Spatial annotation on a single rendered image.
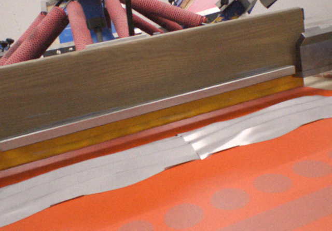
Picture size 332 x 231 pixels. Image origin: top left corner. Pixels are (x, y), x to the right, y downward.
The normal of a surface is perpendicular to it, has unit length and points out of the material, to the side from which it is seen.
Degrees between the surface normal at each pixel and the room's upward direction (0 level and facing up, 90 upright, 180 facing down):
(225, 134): 32
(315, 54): 90
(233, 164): 0
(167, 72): 90
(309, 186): 0
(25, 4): 90
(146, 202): 0
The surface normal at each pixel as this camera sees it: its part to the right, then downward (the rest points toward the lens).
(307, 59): 0.27, 0.16
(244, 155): -0.20, -0.96
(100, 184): -0.02, -0.61
